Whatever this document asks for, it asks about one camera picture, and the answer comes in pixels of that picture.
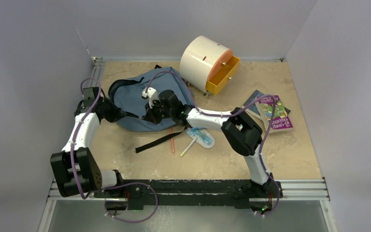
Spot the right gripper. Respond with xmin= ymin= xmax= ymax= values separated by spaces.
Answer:
xmin=145 ymin=98 xmax=175 ymax=125

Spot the blue backpack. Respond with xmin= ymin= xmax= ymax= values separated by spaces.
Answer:
xmin=108 ymin=67 xmax=194 ymax=132

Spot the purple children's book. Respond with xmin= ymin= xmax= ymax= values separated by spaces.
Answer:
xmin=256 ymin=95 xmax=294 ymax=133

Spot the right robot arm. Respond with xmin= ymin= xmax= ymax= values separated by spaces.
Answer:
xmin=142 ymin=87 xmax=282 ymax=197

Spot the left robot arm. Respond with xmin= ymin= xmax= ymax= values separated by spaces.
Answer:
xmin=50 ymin=87 xmax=125 ymax=199

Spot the blister pack with blue items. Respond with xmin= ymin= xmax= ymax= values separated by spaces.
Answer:
xmin=185 ymin=128 xmax=215 ymax=149

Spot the white marker pen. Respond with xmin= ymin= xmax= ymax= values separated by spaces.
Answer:
xmin=180 ymin=138 xmax=197 ymax=157

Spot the cream round drawer cabinet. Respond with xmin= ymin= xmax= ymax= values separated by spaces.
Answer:
xmin=180 ymin=36 xmax=233 ymax=92

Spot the yellow open drawer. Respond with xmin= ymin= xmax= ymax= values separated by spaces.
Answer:
xmin=205 ymin=56 xmax=240 ymax=95

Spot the dark blue book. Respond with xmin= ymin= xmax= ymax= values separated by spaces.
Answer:
xmin=242 ymin=89 xmax=291 ymax=122

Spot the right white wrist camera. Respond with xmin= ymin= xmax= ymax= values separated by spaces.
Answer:
xmin=142 ymin=87 xmax=158 ymax=108

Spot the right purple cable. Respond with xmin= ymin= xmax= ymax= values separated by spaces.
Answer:
xmin=145 ymin=70 xmax=282 ymax=218

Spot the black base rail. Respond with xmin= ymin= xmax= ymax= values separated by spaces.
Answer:
xmin=94 ymin=179 xmax=283 ymax=211

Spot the aluminium frame rail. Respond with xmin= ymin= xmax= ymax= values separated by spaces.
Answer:
xmin=47 ymin=179 xmax=330 ymax=201

